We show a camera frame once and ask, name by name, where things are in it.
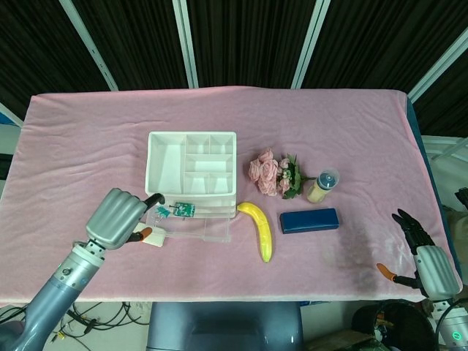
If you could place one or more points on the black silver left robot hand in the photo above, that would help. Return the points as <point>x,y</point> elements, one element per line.
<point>113,219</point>

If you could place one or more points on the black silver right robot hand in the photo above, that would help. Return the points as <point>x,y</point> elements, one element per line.
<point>437,272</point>

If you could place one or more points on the green circuit board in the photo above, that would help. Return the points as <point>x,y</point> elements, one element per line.
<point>184,210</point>

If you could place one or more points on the clear plastic drawer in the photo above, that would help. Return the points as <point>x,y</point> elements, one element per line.
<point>197,228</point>

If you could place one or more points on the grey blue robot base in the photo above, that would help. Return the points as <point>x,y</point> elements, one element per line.
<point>226,325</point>

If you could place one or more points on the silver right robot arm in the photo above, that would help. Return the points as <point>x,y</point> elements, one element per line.
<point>453,329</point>

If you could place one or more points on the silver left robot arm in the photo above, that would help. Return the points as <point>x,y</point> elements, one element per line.
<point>62,281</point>

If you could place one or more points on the white plastic drawer cabinet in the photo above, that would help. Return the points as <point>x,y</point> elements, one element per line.
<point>166,164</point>

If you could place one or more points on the black waste bin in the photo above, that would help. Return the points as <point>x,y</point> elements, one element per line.
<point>398,321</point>

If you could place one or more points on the pink fleece tablecloth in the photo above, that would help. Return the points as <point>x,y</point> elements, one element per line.
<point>109,139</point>

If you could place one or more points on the dark blue rectangular box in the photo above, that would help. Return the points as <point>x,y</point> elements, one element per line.
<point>311,221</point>

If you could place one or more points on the baby bottle with blue cap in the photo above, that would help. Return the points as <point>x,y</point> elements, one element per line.
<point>320,190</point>

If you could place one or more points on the yellow banana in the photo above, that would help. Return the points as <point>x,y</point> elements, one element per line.
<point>264,234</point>

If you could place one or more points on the pink rose bouquet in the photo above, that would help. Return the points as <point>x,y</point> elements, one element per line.
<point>267,172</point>

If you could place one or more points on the black pleated curtain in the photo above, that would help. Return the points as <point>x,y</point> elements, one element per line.
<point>237,36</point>

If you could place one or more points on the white frame pole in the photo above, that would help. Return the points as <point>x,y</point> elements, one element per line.
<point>438,64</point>
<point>91,47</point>
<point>309,44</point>
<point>186,44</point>

